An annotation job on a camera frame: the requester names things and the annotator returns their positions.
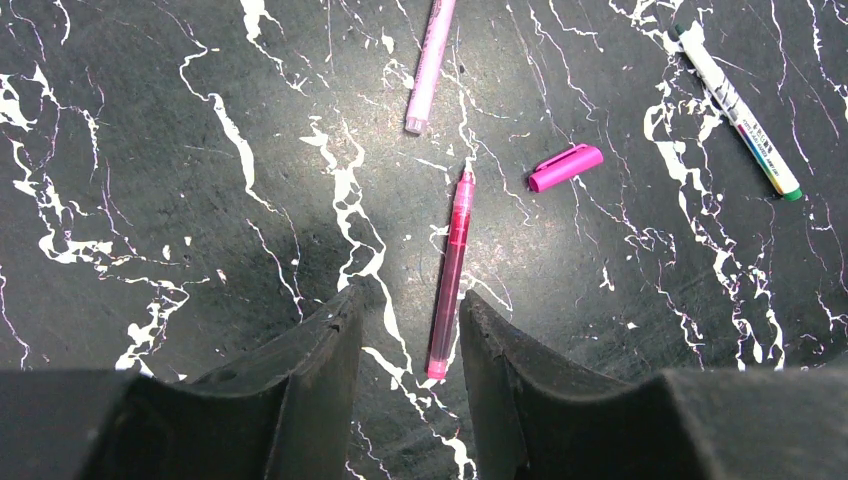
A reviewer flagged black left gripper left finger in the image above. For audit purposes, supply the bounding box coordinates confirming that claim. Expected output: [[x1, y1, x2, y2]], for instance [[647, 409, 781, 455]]
[[1, 286, 364, 479]]

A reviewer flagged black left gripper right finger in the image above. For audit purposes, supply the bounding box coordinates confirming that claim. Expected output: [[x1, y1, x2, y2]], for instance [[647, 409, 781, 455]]
[[459, 292, 847, 479]]

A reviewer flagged red translucent pen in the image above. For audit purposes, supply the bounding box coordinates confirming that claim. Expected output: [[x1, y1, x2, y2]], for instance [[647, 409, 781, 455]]
[[427, 164, 476, 380]]

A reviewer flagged magenta pen cap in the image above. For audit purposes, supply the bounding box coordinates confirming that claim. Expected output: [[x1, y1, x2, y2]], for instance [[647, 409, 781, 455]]
[[528, 144, 603, 193]]

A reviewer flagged white green-ended marker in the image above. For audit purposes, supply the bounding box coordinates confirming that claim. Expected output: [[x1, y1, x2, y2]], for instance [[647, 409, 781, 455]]
[[674, 21, 803, 201]]

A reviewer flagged light pink pen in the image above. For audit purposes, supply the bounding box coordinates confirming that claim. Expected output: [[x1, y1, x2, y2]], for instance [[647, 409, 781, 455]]
[[405, 0, 456, 135]]

